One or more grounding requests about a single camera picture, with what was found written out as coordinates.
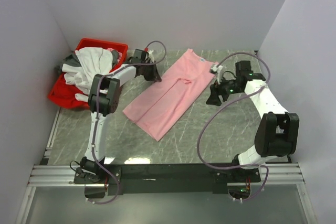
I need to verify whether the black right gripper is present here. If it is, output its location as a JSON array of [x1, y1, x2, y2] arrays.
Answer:
[[205, 74, 243, 106]]

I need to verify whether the pink t-shirt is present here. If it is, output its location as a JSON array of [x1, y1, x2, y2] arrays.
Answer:
[[123, 49, 214, 141]]

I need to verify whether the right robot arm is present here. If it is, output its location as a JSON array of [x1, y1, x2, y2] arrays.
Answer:
[[206, 60, 299, 182]]

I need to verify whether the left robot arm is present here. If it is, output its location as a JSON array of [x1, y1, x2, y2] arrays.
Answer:
[[80, 48, 161, 183]]

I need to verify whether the white t-shirt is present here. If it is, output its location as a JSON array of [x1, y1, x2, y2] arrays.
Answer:
[[61, 47, 120, 102]]

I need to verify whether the black base beam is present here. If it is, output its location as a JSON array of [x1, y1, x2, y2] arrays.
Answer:
[[73, 164, 261, 198]]

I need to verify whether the red plastic bin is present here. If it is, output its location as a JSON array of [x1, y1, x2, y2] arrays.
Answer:
[[47, 38, 129, 111]]

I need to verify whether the grey t-shirt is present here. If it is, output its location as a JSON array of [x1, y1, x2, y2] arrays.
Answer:
[[55, 52, 119, 74]]

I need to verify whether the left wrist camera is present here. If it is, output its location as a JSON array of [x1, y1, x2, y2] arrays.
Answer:
[[144, 48, 155, 63]]

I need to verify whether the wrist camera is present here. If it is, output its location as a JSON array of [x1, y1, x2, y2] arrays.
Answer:
[[144, 48, 155, 63], [209, 64, 225, 84]]

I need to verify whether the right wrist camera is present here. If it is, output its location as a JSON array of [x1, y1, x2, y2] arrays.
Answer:
[[209, 64, 225, 84]]

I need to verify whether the aluminium rail frame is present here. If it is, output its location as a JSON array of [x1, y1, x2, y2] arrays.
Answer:
[[28, 109, 305, 187]]

